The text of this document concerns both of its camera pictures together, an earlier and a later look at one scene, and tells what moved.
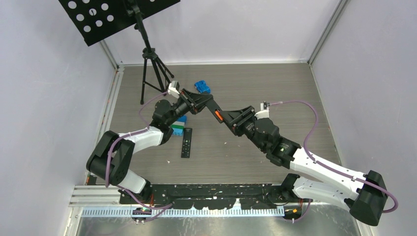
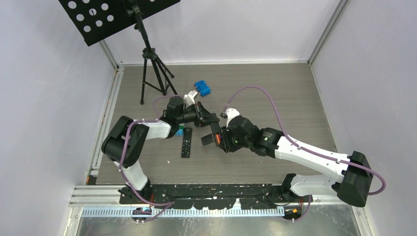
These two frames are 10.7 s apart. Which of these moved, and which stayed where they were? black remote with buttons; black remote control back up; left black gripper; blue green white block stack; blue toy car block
Moved: black remote control back up; left black gripper
Stayed: blue green white block stack; black remote with buttons; blue toy car block
